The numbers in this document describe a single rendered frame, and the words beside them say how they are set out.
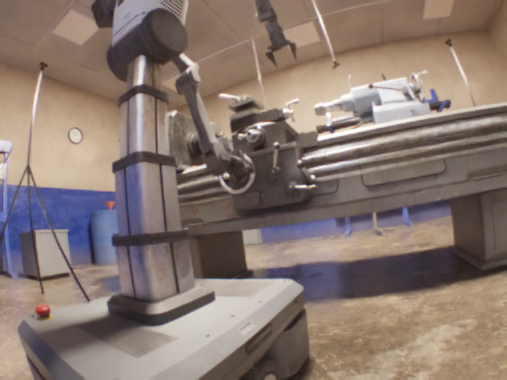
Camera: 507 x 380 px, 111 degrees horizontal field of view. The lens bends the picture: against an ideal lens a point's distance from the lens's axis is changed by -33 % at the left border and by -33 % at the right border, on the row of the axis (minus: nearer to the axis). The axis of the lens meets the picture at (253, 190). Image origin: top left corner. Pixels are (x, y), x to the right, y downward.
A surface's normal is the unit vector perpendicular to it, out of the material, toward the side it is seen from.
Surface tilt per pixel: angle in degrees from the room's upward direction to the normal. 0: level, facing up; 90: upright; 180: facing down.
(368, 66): 90
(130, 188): 90
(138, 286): 90
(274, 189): 90
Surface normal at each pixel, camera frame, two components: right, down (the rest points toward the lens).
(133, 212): -0.47, -0.04
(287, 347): 0.46, -0.17
